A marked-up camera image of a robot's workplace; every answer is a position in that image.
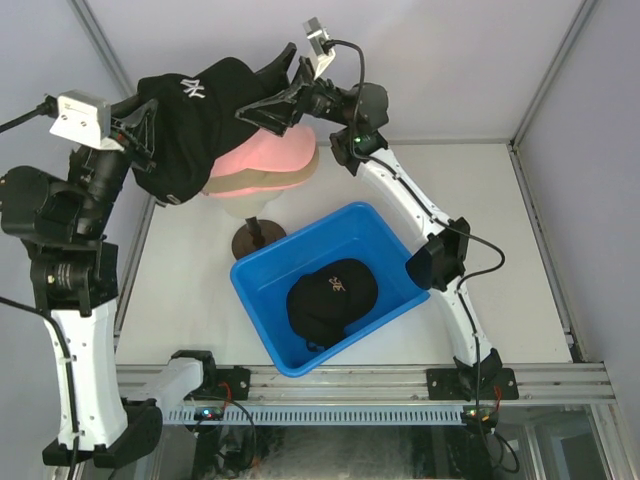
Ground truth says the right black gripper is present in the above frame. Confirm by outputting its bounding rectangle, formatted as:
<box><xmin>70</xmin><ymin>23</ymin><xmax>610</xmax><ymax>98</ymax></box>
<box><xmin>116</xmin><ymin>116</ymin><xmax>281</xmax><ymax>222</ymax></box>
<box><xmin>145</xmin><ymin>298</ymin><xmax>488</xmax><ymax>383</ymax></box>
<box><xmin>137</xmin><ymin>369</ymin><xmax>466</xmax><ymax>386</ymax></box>
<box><xmin>231</xmin><ymin>44</ymin><xmax>353</xmax><ymax>137</ymax></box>

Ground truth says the dark cap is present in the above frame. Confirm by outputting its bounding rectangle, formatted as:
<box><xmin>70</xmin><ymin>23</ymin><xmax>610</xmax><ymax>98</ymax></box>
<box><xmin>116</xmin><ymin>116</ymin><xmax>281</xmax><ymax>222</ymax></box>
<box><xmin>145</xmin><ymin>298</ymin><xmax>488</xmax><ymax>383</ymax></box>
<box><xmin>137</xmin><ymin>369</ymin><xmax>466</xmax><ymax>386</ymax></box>
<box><xmin>134</xmin><ymin>57</ymin><xmax>266</xmax><ymax>205</ymax></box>

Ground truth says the beige cap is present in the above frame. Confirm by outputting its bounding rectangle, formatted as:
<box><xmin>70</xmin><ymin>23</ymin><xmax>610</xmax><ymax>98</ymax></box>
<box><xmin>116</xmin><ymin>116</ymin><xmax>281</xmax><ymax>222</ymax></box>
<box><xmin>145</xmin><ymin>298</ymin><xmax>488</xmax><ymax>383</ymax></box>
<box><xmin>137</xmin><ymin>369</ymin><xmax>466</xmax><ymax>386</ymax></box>
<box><xmin>201</xmin><ymin>148</ymin><xmax>320</xmax><ymax>196</ymax></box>

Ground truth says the dark round wooden stand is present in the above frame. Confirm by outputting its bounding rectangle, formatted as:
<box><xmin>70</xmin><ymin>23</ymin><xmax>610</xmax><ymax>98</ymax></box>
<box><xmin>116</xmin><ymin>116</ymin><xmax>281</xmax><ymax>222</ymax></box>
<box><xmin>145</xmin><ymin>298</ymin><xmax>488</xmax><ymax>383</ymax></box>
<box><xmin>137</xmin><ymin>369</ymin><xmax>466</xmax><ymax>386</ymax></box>
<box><xmin>231</xmin><ymin>217</ymin><xmax>286</xmax><ymax>260</ymax></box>

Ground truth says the blue plastic bin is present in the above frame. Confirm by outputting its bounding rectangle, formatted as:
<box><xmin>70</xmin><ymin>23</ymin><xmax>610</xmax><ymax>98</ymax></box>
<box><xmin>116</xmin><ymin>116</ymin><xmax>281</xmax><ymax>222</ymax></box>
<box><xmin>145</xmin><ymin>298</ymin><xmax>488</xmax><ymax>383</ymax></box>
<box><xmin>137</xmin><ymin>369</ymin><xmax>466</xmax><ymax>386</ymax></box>
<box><xmin>230</xmin><ymin>202</ymin><xmax>429</xmax><ymax>378</ymax></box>

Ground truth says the pink baseball cap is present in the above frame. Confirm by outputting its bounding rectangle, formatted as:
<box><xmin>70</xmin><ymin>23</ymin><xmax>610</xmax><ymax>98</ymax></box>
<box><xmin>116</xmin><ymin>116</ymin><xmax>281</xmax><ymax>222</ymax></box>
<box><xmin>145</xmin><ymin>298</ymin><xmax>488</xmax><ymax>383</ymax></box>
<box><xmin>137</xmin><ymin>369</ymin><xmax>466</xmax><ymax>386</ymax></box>
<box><xmin>200</xmin><ymin>182</ymin><xmax>304</xmax><ymax>198</ymax></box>

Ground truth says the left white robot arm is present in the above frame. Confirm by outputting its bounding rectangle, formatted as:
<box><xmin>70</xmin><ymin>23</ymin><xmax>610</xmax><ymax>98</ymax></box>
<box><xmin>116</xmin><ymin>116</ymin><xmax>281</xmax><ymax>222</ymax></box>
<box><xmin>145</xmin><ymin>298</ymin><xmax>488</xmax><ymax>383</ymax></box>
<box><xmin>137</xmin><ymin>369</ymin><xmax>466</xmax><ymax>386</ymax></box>
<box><xmin>1</xmin><ymin>90</ymin><xmax>219</xmax><ymax>470</ymax></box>

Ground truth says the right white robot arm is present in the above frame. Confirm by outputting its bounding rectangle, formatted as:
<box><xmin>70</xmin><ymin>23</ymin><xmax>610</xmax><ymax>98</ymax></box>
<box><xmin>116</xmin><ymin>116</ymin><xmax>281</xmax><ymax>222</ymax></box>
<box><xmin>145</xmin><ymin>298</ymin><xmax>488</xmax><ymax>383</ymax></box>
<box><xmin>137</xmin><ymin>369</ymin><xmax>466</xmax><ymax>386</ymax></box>
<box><xmin>236</xmin><ymin>43</ymin><xmax>503</xmax><ymax>399</ymax></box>

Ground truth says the beige mannequin head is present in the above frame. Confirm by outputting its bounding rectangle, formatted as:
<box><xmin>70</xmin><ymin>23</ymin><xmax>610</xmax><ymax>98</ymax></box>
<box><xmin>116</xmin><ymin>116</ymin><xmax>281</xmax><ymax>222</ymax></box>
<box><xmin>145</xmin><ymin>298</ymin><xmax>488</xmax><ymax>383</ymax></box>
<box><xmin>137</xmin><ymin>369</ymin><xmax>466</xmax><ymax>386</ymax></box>
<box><xmin>218</xmin><ymin>190</ymin><xmax>283</xmax><ymax>219</ymax></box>

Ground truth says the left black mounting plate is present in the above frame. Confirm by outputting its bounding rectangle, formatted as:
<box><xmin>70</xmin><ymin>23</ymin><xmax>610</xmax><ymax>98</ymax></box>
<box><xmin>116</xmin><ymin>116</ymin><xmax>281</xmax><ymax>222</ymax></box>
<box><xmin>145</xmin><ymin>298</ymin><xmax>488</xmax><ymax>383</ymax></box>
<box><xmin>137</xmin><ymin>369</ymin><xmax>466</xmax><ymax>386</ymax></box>
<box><xmin>196</xmin><ymin>366</ymin><xmax>251</xmax><ymax>401</ymax></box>

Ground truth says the black mounting plate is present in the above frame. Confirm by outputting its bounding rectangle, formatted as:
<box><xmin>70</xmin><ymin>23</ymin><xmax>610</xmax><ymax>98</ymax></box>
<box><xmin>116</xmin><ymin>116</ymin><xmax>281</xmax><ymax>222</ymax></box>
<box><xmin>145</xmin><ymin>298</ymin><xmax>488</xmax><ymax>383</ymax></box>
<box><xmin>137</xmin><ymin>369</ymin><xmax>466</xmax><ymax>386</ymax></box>
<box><xmin>426</xmin><ymin>367</ymin><xmax>520</xmax><ymax>402</ymax></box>
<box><xmin>196</xmin><ymin>366</ymin><xmax>251</xmax><ymax>401</ymax></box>

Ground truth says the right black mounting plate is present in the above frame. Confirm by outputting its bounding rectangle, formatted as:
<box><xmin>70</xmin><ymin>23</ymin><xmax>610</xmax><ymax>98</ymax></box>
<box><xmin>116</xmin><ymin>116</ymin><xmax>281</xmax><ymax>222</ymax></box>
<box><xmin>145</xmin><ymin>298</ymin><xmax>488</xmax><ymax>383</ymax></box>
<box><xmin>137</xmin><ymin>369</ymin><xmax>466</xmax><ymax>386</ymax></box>
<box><xmin>426</xmin><ymin>367</ymin><xmax>520</xmax><ymax>402</ymax></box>

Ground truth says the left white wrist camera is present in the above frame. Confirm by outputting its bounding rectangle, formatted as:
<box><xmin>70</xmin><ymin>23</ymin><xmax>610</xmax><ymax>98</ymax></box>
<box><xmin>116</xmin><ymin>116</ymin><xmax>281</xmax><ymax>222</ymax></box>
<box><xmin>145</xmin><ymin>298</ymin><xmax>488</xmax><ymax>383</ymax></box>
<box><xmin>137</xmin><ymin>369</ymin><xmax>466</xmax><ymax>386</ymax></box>
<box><xmin>49</xmin><ymin>90</ymin><xmax>124</xmax><ymax>151</ymax></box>

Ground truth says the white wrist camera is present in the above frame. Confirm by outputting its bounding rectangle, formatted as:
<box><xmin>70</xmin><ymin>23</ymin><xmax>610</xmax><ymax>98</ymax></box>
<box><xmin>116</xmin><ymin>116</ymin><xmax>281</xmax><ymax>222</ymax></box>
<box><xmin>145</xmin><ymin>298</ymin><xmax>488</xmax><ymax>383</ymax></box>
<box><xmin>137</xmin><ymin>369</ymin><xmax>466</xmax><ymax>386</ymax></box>
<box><xmin>49</xmin><ymin>90</ymin><xmax>124</xmax><ymax>151</ymax></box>
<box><xmin>303</xmin><ymin>17</ymin><xmax>336</xmax><ymax>79</ymax></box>

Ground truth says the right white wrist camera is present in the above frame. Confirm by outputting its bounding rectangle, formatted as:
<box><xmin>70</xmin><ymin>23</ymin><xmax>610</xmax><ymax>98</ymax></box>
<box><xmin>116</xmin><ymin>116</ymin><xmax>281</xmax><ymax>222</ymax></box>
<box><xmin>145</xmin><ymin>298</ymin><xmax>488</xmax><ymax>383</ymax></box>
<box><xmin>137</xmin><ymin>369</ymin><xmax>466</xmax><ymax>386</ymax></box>
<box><xmin>303</xmin><ymin>17</ymin><xmax>336</xmax><ymax>79</ymax></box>

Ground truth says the right black camera cable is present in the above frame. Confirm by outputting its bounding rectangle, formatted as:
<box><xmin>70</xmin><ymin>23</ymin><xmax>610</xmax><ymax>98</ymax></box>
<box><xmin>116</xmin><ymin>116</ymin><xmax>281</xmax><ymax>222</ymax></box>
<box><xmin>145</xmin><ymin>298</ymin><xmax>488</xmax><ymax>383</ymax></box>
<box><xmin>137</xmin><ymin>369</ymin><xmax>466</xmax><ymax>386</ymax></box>
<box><xmin>324</xmin><ymin>39</ymin><xmax>506</xmax><ymax>426</ymax></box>

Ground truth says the aluminium mounting rail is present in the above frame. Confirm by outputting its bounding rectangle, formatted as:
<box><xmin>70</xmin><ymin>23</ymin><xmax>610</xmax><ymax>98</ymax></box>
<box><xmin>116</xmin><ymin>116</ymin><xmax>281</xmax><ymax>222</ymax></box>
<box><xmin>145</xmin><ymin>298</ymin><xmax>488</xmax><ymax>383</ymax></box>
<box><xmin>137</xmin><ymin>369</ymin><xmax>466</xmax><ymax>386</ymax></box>
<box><xmin>114</xmin><ymin>362</ymin><xmax>616</xmax><ymax>402</ymax></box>

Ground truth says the perforated grey cable duct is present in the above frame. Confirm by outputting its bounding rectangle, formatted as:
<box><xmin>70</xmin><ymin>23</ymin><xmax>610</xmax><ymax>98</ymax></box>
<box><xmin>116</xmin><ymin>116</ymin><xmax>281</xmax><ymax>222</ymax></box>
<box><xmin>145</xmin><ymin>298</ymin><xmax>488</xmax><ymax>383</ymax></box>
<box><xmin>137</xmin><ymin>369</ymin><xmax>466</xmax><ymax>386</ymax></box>
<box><xmin>163</xmin><ymin>405</ymin><xmax>463</xmax><ymax>426</ymax></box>

